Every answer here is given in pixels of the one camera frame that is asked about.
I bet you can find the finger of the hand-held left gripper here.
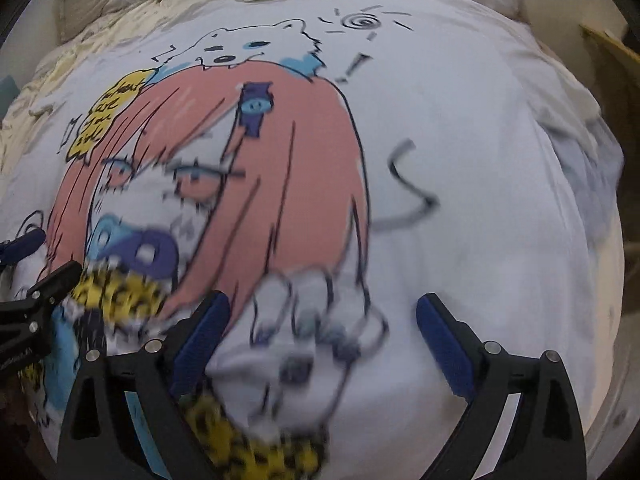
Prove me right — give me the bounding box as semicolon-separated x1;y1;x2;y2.
25;260;83;323
0;230;46;263

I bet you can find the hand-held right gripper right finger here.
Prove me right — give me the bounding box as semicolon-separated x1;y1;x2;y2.
416;292;588;480

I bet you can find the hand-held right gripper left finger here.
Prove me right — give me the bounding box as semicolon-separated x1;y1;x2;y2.
57;290;232;480

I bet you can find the white cartoon print t-shirt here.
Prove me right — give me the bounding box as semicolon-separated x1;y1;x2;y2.
0;0;623;480

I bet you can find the yellow cartoon print bed sheet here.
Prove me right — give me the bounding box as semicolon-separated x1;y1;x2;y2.
0;0;166;176

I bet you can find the beige pillow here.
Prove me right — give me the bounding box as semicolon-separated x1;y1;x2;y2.
57;0;166;43

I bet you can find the wooden side shelf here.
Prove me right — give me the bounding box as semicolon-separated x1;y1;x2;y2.
580;22;636;91

